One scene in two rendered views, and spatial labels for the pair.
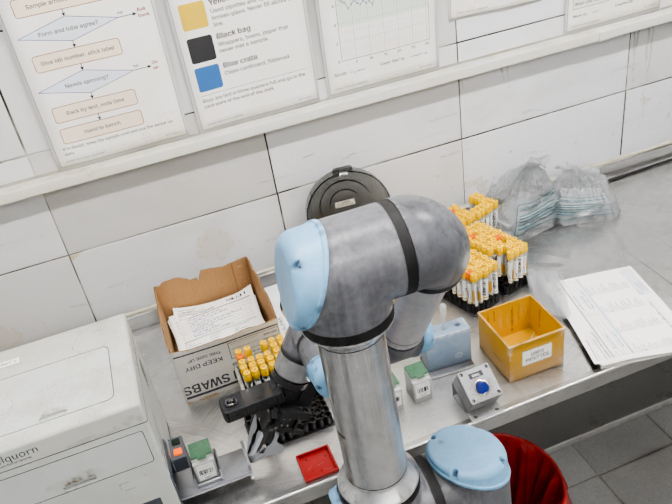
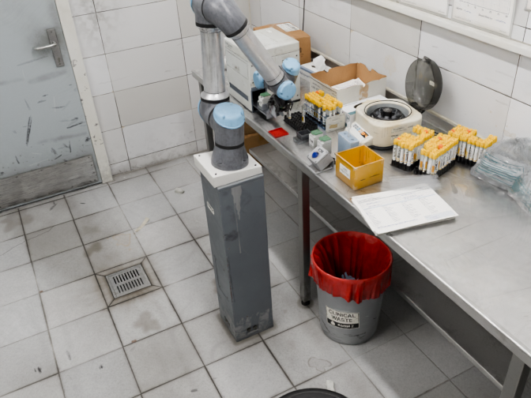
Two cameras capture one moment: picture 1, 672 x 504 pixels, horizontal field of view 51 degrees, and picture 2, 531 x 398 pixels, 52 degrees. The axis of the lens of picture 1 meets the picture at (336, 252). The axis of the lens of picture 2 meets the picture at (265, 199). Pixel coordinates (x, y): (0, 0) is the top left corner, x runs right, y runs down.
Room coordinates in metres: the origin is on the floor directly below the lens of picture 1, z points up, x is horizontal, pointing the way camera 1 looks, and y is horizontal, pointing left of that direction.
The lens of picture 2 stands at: (0.46, -2.04, 2.01)
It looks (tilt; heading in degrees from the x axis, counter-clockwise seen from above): 34 degrees down; 79
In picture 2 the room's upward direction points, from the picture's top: 4 degrees counter-clockwise
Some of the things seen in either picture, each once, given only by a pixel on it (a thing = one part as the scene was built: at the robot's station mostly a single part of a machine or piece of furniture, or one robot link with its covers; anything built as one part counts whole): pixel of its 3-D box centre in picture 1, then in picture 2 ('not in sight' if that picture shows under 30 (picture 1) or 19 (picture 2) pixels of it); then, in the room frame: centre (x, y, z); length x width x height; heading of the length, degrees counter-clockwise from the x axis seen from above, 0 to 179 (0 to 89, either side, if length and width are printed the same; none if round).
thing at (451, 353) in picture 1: (445, 346); (348, 147); (1.16, -0.20, 0.92); 0.10 x 0.07 x 0.10; 100
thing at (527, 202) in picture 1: (518, 194); (510, 155); (1.67, -0.52, 0.97); 0.26 x 0.17 x 0.19; 119
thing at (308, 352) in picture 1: (337, 359); (269, 78); (0.90, 0.03, 1.17); 0.11 x 0.11 x 0.08; 14
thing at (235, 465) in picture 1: (196, 476); (262, 104); (0.92, 0.33, 0.92); 0.21 x 0.07 x 0.05; 105
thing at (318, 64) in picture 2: not in sight; (319, 68); (1.30, 0.64, 0.94); 0.22 x 0.12 x 0.13; 109
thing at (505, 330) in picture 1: (520, 337); (359, 167); (1.14, -0.36, 0.93); 0.13 x 0.13 x 0.10; 14
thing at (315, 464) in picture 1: (317, 463); (278, 133); (0.94, 0.10, 0.88); 0.07 x 0.07 x 0.01; 15
